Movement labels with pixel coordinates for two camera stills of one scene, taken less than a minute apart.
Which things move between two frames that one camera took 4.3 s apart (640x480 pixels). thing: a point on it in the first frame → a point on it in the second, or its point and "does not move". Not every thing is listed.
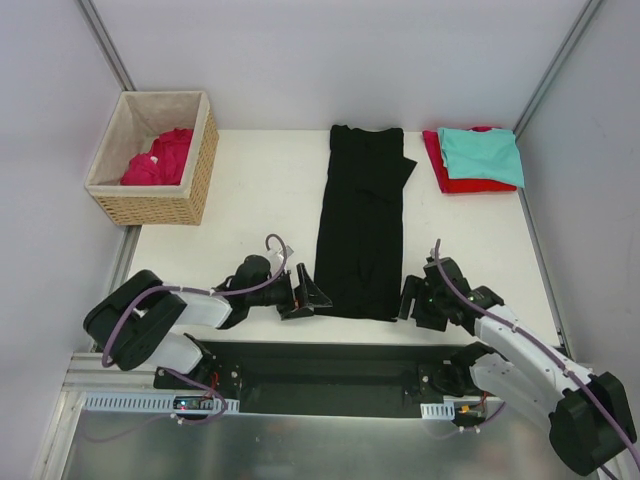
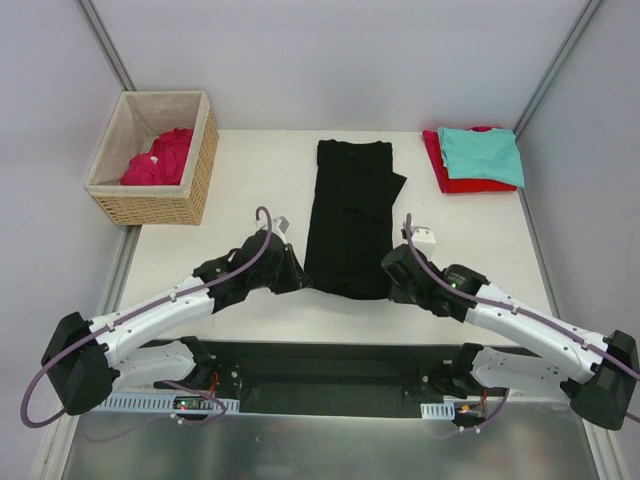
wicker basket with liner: [137, 121] does not move
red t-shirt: [450, 185] does not move
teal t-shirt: [474, 154] does not move
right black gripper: [417, 304] → [400, 270]
